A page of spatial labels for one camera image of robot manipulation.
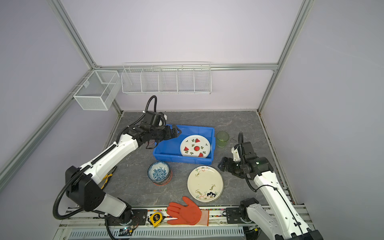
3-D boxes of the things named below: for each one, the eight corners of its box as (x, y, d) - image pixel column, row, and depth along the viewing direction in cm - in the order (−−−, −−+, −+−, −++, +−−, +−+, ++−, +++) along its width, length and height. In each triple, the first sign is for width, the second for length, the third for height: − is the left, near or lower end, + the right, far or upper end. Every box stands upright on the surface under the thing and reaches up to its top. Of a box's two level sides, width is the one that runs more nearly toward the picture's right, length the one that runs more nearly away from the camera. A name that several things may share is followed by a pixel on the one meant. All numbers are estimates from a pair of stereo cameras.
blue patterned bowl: (150, 186, 85) (145, 179, 77) (154, 169, 91) (149, 161, 83) (170, 186, 85) (167, 179, 76) (172, 168, 91) (169, 161, 83)
